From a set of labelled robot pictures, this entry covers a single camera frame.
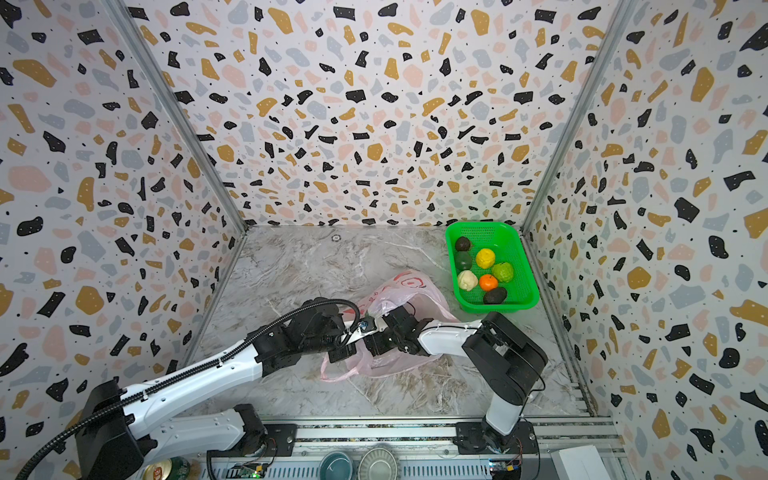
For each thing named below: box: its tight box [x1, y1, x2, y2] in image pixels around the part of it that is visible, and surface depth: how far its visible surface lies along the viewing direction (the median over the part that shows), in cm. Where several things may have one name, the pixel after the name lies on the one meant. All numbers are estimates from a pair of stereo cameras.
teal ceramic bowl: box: [319, 451, 353, 480], surface depth 71 cm
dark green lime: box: [456, 250, 472, 271], surface depth 107 cm
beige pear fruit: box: [458, 269, 479, 291], surface depth 102 cm
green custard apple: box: [492, 262, 514, 283], surface depth 103 cm
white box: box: [550, 445, 612, 480], surface depth 69 cm
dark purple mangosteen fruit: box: [456, 236, 471, 251], surface depth 115 cm
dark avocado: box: [484, 287, 507, 304], surface depth 99 cm
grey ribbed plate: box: [357, 446, 400, 480], surface depth 72 cm
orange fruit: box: [480, 274, 498, 292], surface depth 102 cm
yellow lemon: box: [476, 248, 495, 269], surface depth 108 cm
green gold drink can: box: [143, 456, 191, 480], surface depth 63 cm
